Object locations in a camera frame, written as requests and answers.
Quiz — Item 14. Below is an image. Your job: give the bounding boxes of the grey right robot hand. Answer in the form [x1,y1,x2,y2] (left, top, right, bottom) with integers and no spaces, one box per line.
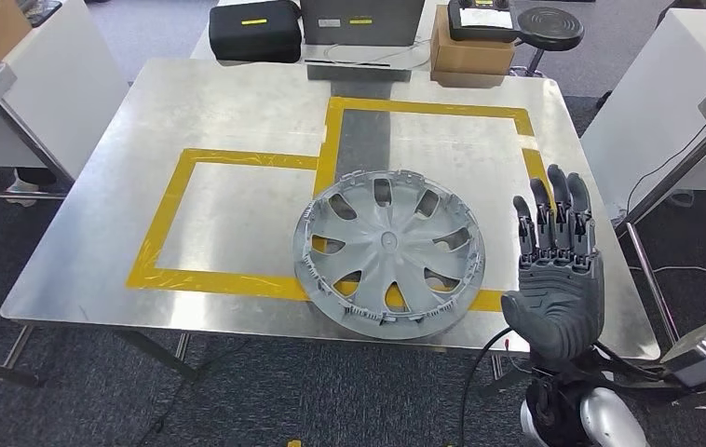
[500,163,606,365]

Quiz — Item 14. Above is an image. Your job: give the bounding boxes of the grey plastic wheel cover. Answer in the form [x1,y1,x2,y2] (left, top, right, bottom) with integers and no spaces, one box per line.
[292,169,487,342]

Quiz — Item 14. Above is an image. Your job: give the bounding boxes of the white desk cabinet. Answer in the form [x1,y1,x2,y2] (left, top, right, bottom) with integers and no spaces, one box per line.
[0,0,130,180]
[581,7,706,214]

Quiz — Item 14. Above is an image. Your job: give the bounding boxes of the black round stool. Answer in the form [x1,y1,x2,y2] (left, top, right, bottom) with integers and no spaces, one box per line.
[509,6,586,78]

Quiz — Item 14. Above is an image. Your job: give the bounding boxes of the black remote controller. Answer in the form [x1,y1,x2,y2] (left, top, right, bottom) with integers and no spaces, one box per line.
[447,0,522,43]

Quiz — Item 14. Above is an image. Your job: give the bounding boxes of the black carrying case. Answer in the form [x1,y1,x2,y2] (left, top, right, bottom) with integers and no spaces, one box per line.
[208,0,304,64]

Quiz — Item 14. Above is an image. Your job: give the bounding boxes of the black flat device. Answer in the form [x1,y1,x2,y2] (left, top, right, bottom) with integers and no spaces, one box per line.
[20,0,63,29]

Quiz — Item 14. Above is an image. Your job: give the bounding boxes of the white floor cable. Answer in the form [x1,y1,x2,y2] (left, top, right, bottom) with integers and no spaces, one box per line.
[627,264,706,291]

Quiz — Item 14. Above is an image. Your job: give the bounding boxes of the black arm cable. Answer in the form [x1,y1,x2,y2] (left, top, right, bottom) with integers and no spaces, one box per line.
[457,327,515,447]

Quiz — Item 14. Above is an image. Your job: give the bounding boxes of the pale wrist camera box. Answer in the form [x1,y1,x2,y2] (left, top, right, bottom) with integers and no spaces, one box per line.
[659,318,706,388]

